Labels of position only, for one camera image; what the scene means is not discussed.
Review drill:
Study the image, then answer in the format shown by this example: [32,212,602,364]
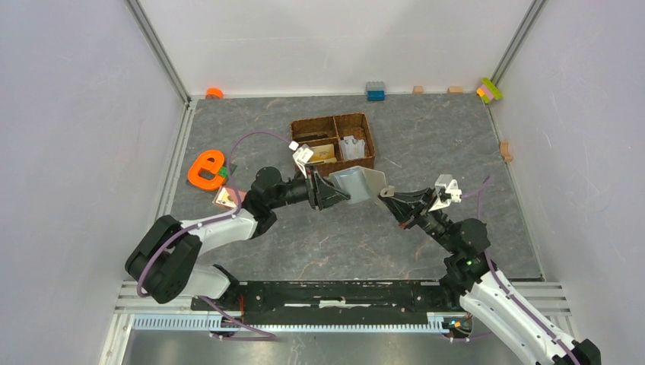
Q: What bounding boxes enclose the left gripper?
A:
[268,163,350,211]

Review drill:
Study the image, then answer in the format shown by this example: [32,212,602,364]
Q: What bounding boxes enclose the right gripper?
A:
[377,186,459,253]

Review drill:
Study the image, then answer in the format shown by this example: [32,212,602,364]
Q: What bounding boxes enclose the grey card holder wallet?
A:
[329,166,389,208]

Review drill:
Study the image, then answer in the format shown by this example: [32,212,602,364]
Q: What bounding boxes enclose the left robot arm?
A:
[125,166,351,310]

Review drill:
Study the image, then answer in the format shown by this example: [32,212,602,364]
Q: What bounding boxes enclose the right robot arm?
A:
[378,188,602,364]

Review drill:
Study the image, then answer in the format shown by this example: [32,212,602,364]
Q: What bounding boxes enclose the yellow card in basket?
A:
[309,144,337,163]

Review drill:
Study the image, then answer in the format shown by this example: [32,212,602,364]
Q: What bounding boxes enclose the white cards in basket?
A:
[339,135,366,160]

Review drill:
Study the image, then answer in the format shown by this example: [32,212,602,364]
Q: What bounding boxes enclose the brown wicker divided basket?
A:
[290,113,377,176]

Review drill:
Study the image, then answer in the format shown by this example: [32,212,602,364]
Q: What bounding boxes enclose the black item in basket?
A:
[293,132,329,144]

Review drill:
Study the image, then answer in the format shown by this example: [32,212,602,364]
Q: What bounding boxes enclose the green toy block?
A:
[218,166,229,179]

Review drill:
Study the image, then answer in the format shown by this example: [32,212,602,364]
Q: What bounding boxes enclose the blue grey toy brick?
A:
[365,81,386,102]

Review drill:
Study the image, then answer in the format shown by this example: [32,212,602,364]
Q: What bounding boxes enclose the wooden arch block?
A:
[499,141,513,163]

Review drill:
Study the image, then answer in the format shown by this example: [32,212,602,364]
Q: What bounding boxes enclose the orange plastic tape dispenser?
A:
[187,150,228,192]

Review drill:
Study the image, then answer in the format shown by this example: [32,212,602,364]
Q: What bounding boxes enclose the multicolour toy brick stack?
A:
[475,78,504,104]

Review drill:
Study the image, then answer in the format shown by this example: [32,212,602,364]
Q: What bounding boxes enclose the orange round cap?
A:
[205,87,224,99]

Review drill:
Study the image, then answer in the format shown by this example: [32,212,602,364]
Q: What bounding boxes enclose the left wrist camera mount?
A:
[289,141,314,176]

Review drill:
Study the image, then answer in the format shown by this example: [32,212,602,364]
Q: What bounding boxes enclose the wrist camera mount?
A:
[289,141,314,176]
[430,174,462,211]

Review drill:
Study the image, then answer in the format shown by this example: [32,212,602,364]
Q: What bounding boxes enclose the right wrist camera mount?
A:
[430,174,462,211]

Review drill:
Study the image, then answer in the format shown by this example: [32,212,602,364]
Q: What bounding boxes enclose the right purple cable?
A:
[446,174,586,365]

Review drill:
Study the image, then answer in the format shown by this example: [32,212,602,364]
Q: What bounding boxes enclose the purple cable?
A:
[135,131,294,342]
[446,174,586,365]

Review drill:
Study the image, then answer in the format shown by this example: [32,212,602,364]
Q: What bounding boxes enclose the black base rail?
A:
[214,280,463,325]

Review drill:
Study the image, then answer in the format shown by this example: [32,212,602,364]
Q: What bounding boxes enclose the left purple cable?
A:
[135,131,294,342]

